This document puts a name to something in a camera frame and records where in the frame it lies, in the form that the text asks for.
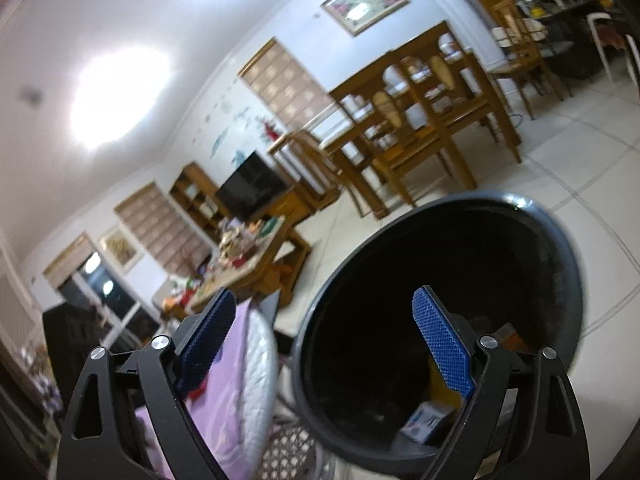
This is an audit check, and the small framed flower picture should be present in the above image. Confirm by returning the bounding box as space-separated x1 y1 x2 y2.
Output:
99 226 143 274

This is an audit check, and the round ceiling lamp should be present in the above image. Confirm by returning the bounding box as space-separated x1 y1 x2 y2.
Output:
68 44 175 151

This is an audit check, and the wooden dining chair front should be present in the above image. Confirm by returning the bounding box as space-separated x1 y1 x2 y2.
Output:
330 54 477 207

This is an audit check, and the wooden bookshelf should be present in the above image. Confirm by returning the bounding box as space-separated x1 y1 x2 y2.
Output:
169 162 232 244

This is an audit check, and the purple tablecloth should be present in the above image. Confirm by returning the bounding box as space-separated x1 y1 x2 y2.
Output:
134 301 256 480

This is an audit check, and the framed picture on wall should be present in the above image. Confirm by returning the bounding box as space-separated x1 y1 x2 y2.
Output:
321 0 410 37

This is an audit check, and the dark grey trash bin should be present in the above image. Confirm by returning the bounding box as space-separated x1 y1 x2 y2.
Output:
292 192 590 479

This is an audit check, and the wooden dining table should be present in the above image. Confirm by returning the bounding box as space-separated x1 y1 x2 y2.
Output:
321 49 521 219

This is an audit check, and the black flat television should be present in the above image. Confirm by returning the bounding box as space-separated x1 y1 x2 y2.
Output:
216 152 288 221

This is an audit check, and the wooden plant stand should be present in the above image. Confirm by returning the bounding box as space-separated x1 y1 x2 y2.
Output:
268 130 341 212

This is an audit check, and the wooden coffee table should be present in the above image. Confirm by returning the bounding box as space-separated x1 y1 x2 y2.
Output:
160 217 311 321

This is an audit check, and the wooden chair by radiator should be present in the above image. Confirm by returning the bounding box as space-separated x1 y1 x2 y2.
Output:
489 0 574 120

